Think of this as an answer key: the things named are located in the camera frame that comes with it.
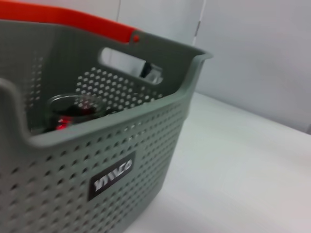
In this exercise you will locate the clear glass carafe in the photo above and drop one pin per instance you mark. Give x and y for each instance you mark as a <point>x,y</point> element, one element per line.
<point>155,76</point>

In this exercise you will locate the glass teacup black base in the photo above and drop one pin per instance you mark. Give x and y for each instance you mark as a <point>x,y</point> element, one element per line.
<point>73,106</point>

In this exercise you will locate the grey-green perforated storage bin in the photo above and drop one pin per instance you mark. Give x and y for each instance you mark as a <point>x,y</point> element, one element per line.
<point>121,145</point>

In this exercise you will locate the small red toy block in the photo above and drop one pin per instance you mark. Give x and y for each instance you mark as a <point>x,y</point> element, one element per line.
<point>63,124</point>

